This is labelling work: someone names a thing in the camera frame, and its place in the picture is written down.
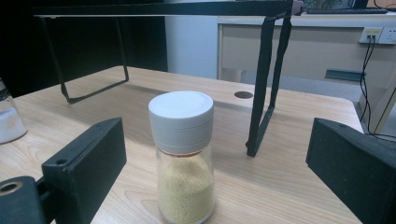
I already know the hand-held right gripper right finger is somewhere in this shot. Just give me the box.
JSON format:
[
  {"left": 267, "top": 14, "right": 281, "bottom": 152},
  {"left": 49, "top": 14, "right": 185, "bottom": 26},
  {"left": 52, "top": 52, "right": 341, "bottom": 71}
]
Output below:
[{"left": 305, "top": 117, "right": 396, "bottom": 224}]

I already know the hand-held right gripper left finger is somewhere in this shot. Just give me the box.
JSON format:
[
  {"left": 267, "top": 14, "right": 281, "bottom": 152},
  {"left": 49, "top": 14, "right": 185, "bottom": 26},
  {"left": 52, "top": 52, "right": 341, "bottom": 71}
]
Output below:
[{"left": 41, "top": 117, "right": 128, "bottom": 224}]

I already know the glass jar of yellow seasoning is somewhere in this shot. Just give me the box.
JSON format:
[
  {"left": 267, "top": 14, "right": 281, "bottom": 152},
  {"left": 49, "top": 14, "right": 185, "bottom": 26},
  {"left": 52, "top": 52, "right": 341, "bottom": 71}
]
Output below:
[{"left": 148, "top": 90, "right": 217, "bottom": 224}]

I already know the glass jar of white seasoning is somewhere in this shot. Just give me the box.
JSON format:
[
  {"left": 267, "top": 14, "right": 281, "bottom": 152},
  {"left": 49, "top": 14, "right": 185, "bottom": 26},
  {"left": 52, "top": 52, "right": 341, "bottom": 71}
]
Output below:
[{"left": 0, "top": 77, "right": 28, "bottom": 146}]

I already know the black metal desk shelf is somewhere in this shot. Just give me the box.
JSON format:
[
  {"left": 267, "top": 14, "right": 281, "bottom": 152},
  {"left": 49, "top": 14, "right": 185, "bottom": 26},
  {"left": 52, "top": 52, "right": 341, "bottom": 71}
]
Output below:
[{"left": 32, "top": 0, "right": 304, "bottom": 158}]

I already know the beige office desk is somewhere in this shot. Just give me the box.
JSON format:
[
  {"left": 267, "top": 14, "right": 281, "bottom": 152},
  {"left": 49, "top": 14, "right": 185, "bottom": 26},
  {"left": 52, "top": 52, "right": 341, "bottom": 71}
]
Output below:
[{"left": 217, "top": 11, "right": 396, "bottom": 134}]

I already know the black keyboard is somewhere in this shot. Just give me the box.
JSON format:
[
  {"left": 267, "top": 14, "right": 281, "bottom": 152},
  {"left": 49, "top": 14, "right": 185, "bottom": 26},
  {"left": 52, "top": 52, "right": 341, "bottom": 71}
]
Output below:
[{"left": 305, "top": 7, "right": 390, "bottom": 16}]

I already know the black power cable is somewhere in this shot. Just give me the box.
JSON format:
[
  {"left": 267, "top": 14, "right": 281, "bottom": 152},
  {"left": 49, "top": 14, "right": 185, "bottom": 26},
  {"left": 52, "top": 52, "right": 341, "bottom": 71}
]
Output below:
[{"left": 359, "top": 35, "right": 396, "bottom": 140}]

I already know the round brown cable hole cover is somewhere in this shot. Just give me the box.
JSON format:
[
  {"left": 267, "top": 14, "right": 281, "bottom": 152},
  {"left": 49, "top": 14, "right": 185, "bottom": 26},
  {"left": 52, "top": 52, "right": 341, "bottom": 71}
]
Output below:
[{"left": 233, "top": 91, "right": 254, "bottom": 100}]

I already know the white wall socket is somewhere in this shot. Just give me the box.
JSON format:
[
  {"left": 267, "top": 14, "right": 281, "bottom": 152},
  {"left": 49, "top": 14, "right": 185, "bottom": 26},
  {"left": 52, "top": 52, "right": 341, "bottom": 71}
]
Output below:
[{"left": 358, "top": 25, "right": 396, "bottom": 46}]

